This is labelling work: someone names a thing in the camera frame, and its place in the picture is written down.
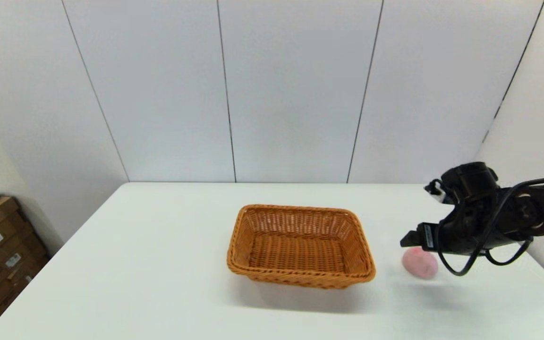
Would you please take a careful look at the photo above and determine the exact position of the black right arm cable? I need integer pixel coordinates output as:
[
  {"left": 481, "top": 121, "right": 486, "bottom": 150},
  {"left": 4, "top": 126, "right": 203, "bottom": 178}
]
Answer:
[{"left": 435, "top": 172, "right": 544, "bottom": 277}]

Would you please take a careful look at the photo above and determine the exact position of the pink peach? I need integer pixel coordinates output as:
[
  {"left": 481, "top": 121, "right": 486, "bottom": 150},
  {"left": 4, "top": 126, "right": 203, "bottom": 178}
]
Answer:
[{"left": 402, "top": 247, "right": 439, "bottom": 280}]

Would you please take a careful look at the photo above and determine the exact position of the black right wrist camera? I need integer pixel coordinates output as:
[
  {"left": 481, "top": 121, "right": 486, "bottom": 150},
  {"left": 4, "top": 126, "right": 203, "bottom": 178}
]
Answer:
[{"left": 399, "top": 222, "right": 438, "bottom": 249}]

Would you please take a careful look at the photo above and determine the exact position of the orange wicker basket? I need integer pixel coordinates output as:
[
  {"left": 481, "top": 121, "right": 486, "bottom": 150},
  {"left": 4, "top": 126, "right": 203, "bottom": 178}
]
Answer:
[{"left": 226, "top": 204, "right": 376, "bottom": 289}]

